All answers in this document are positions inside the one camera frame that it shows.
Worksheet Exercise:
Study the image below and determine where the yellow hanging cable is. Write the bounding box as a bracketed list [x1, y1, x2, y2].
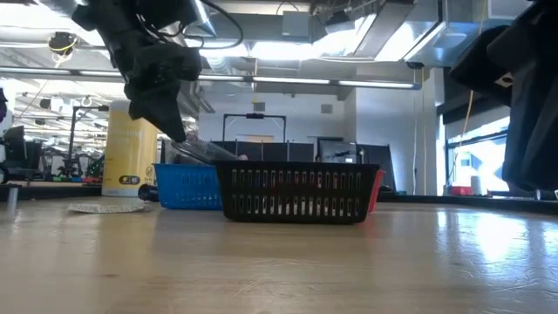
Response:
[453, 89, 475, 175]

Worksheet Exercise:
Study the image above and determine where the red plastic basket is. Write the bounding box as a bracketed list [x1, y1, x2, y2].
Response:
[368, 168, 385, 214]

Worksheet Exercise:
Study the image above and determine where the black comb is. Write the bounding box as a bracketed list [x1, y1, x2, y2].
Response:
[171, 136, 240, 166]

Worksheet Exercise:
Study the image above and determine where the white bandage strip pack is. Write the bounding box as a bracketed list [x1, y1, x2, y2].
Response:
[66, 201, 153, 215]

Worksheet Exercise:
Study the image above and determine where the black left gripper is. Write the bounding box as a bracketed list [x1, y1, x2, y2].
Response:
[108, 30, 204, 142]

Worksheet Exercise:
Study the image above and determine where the yellow white wipes canister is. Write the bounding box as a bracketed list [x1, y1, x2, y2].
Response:
[101, 100, 160, 198]

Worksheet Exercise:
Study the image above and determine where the silver metal post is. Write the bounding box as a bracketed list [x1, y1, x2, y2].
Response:
[6, 182, 21, 215]

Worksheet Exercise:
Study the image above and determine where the black ceiling device yellow cable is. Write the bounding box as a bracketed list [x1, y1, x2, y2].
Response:
[46, 31, 79, 66]

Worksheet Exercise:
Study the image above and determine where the black partition panel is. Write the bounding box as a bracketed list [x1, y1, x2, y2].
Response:
[208, 140, 316, 163]

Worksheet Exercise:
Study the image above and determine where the large metal air duct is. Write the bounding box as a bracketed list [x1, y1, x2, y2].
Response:
[182, 0, 489, 69]

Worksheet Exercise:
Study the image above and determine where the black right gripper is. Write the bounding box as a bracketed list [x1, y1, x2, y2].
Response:
[448, 0, 558, 192]

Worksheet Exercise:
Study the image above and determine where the blue plastic basket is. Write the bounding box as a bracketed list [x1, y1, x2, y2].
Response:
[153, 163, 224, 211]

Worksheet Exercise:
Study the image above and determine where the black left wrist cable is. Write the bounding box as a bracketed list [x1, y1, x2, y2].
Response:
[191, 0, 245, 50]

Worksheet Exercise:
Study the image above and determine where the black marker pen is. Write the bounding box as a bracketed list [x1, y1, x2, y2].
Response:
[137, 183, 160, 203]

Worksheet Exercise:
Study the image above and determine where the black plastic basket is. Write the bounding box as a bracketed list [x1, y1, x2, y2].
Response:
[214, 160, 381, 226]

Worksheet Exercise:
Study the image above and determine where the long ceiling light bar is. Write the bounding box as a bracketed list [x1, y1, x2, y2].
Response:
[0, 65, 423, 92]

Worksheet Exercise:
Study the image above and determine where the dark background monitor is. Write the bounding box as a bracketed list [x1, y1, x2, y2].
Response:
[316, 138, 364, 165]
[3, 125, 43, 175]

